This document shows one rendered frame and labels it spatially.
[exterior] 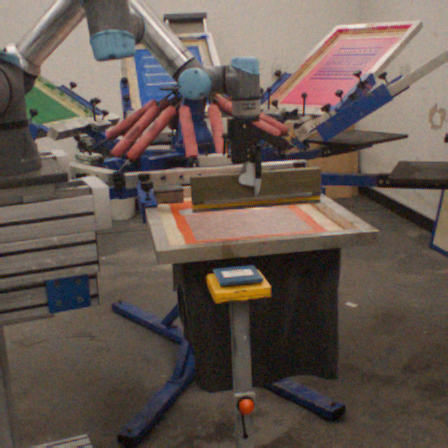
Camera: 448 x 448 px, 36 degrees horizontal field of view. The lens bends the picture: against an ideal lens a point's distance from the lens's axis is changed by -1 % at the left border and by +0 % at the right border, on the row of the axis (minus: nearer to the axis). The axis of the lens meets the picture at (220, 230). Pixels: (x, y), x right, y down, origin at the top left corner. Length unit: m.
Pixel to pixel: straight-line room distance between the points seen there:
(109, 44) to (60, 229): 0.42
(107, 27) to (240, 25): 5.33
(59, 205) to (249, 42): 5.22
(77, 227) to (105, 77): 5.00
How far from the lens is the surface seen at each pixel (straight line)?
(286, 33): 6.60
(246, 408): 1.66
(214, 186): 1.84
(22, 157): 1.39
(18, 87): 1.40
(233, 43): 6.49
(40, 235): 1.42
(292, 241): 1.78
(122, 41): 1.20
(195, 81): 1.67
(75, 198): 1.41
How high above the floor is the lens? 1.48
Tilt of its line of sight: 15 degrees down
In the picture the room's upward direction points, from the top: 3 degrees counter-clockwise
